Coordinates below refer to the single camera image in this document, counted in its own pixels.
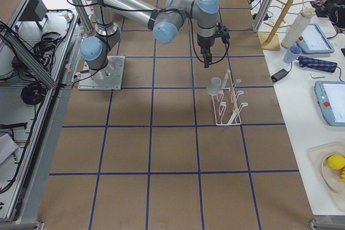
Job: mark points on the yellow lemon toy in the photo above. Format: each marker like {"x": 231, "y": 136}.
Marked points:
{"x": 336, "y": 161}

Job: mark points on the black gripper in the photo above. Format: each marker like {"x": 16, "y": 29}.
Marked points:
{"x": 205, "y": 42}

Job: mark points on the beige tray on side table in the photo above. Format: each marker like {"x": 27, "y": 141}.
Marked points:
{"x": 317, "y": 155}

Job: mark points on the blue teach pendant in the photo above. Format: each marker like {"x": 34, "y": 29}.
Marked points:
{"x": 330, "y": 97}
{"x": 314, "y": 41}

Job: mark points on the person in black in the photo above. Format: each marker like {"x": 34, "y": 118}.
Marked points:
{"x": 332, "y": 9}

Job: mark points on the black power adapter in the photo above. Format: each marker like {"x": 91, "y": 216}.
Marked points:
{"x": 279, "y": 75}

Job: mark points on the white wire cup rack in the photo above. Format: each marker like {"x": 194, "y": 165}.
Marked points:
{"x": 226, "y": 107}

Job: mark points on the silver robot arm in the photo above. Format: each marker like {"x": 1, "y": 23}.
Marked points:
{"x": 165, "y": 23}

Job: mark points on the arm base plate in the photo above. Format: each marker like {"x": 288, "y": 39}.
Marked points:
{"x": 108, "y": 78}

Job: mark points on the white thermos bottle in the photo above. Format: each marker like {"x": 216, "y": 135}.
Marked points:
{"x": 297, "y": 28}

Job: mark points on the blue cup on side table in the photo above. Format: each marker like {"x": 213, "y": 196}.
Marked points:
{"x": 291, "y": 54}

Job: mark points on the translucent white plastic cup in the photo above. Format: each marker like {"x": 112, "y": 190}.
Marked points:
{"x": 214, "y": 86}

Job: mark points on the beige plate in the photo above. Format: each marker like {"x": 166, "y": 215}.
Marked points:
{"x": 332, "y": 177}

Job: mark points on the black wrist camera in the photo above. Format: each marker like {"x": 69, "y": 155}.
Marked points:
{"x": 223, "y": 33}

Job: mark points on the wooden mug tree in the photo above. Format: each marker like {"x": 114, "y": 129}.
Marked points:
{"x": 270, "y": 41}

